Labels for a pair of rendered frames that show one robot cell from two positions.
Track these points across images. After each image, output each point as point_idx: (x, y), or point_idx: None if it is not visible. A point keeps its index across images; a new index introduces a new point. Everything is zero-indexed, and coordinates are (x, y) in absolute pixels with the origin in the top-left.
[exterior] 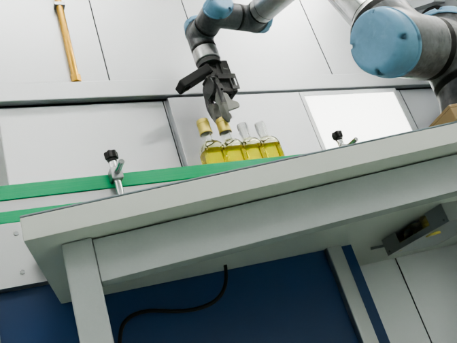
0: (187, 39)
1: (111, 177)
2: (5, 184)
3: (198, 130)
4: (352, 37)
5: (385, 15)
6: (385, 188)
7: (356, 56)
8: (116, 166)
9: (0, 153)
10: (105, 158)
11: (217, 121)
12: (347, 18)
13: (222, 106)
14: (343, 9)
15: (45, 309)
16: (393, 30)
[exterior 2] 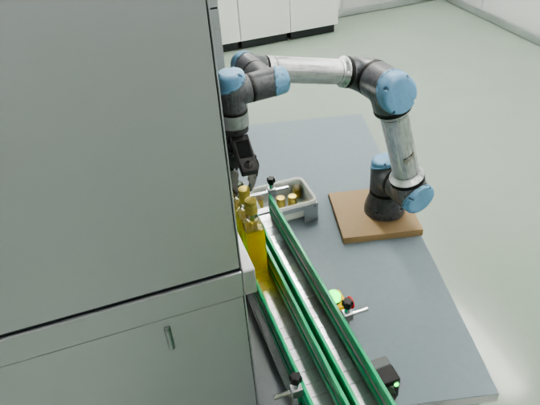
0: (231, 99)
1: (352, 320)
2: (222, 370)
3: (252, 210)
4: (415, 196)
5: (432, 193)
6: None
7: (411, 204)
8: (361, 312)
9: (207, 340)
10: (349, 308)
11: (247, 193)
12: (405, 176)
13: (255, 180)
14: (407, 171)
15: None
16: (431, 199)
